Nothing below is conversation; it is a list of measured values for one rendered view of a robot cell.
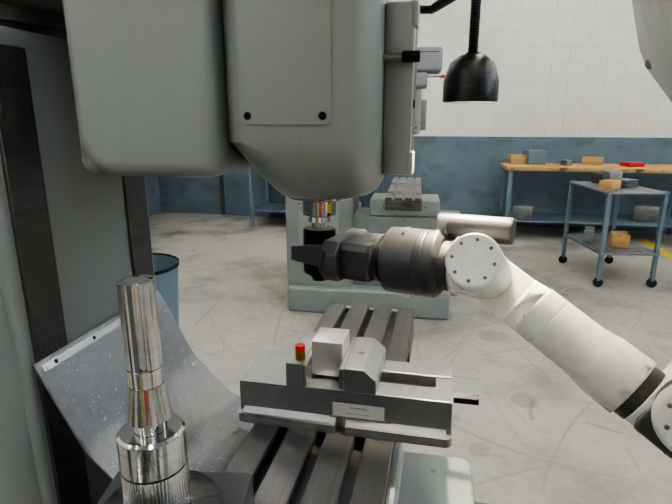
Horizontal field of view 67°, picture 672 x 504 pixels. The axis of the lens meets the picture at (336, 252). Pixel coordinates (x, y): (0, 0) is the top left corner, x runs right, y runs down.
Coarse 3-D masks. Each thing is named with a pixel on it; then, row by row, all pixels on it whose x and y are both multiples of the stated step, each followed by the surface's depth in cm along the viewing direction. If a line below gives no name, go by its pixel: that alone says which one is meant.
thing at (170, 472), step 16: (128, 464) 35; (144, 464) 34; (160, 464) 35; (176, 464) 36; (128, 480) 35; (144, 480) 35; (160, 480) 35; (176, 480) 36; (128, 496) 36; (144, 496) 35; (160, 496) 35; (176, 496) 36
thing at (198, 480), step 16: (112, 480) 43; (192, 480) 41; (208, 480) 41; (224, 480) 43; (240, 480) 43; (112, 496) 39; (192, 496) 39; (208, 496) 39; (224, 496) 41; (240, 496) 41
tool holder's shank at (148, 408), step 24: (120, 288) 33; (144, 288) 33; (120, 312) 33; (144, 312) 33; (144, 336) 33; (144, 360) 34; (144, 384) 34; (144, 408) 34; (168, 408) 36; (144, 432) 35
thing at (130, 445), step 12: (168, 420) 37; (180, 420) 37; (120, 432) 36; (132, 432) 36; (168, 432) 36; (180, 432) 36; (120, 444) 35; (132, 444) 34; (144, 444) 34; (156, 444) 35; (168, 444) 35; (180, 444) 36; (132, 456) 34; (144, 456) 34; (156, 456) 35
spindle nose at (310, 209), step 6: (306, 204) 70; (312, 204) 69; (318, 204) 69; (324, 204) 69; (306, 210) 70; (312, 210) 69; (318, 210) 69; (324, 210) 69; (312, 216) 70; (318, 216) 69; (324, 216) 70; (330, 216) 70
